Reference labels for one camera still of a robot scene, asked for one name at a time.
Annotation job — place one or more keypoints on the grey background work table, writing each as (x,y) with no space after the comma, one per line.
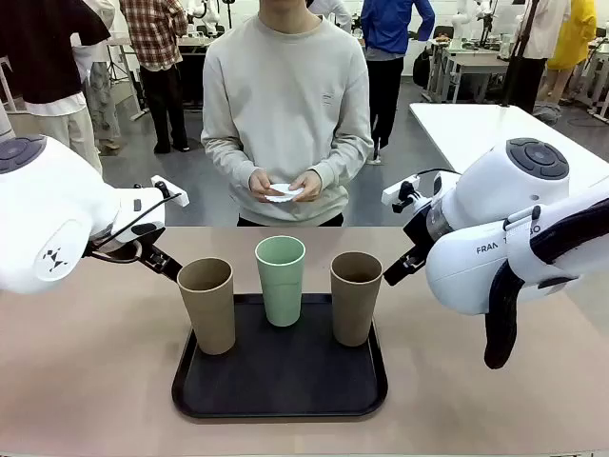
(476,62)

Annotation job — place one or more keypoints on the person's left forearm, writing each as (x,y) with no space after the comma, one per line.
(347,159)

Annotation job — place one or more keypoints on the person's right forearm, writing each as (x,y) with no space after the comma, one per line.
(223,159)

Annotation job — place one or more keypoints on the white rectangular table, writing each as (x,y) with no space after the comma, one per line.
(476,128)

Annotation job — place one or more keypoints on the bystander cream shirt black trousers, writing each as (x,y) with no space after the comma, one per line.
(542,28)

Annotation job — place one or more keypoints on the white scalloped paper coaster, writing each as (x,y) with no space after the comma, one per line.
(281,191)

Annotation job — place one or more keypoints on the bystander in blue jacket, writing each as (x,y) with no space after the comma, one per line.
(385,28)

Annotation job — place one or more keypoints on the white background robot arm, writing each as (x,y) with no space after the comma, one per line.
(459,28)
(209,14)

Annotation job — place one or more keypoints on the bystander in plaid shirt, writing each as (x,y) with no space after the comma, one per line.
(152,33)

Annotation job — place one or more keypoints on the tall pale green cup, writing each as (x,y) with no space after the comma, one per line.
(280,295)

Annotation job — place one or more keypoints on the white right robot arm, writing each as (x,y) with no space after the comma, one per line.
(499,200)

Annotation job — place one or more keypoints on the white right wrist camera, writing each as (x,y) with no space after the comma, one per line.
(397,190)

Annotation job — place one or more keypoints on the black plastic tray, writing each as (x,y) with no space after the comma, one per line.
(285,381)

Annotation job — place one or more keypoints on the bystander in patterned trousers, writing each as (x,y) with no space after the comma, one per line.
(102,105)

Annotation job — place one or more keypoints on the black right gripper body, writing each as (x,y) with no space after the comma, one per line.
(419,228)

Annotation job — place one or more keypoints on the bystander black top beige trousers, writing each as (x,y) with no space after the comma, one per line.
(43,57)

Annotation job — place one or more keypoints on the bystander in yellow coat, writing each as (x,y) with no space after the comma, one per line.
(575,38)

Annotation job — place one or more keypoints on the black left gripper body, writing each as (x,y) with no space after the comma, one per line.
(138,238)

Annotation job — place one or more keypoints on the person's left hand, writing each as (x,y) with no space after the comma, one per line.
(311,185)

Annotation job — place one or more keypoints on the person in grey sweatshirt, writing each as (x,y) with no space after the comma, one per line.
(285,95)

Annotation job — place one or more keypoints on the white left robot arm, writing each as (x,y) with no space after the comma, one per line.
(47,214)

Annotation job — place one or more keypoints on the person's right hand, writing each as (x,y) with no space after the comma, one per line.
(261,183)

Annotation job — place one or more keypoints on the tall brown cup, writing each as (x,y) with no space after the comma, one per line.
(354,309)
(211,314)

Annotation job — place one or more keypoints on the grey cloth bundle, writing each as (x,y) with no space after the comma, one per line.
(547,113)

